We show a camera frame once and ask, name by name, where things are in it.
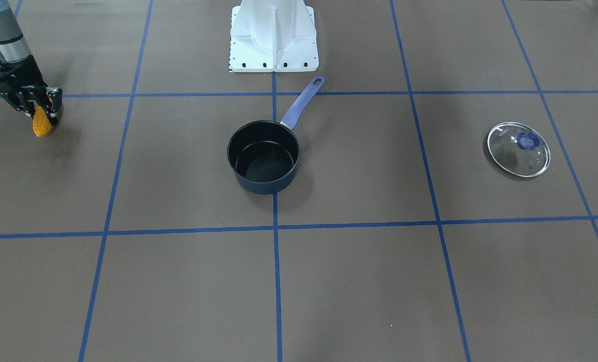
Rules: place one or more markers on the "blue saucepan with handle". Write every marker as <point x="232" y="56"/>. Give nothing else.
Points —
<point x="264" y="155"/>

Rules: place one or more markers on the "glass lid with blue knob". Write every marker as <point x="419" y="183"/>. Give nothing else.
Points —
<point x="518" y="149"/>

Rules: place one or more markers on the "yellow corn cob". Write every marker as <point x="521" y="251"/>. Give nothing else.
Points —
<point x="41" y="124"/>

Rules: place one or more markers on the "white camera mast column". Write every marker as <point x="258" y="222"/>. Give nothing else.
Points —
<point x="262" y="19"/>

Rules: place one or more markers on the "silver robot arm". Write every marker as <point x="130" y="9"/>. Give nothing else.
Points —
<point x="14" y="46"/>

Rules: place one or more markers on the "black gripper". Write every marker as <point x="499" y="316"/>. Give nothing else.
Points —
<point x="25" y="74"/>

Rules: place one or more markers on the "brown table mat with grid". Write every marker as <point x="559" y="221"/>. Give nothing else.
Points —
<point x="125" y="237"/>

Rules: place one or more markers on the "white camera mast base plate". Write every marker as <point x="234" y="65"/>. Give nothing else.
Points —
<point x="275" y="54"/>

